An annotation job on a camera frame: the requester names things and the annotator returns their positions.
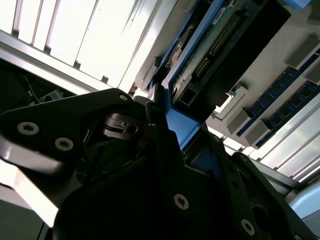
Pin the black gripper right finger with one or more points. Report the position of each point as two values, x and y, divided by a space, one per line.
250 200

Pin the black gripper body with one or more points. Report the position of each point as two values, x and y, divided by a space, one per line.
125 212

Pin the hard disk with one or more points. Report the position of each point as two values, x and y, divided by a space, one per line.
220 77

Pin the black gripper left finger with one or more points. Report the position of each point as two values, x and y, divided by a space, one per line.
50 125

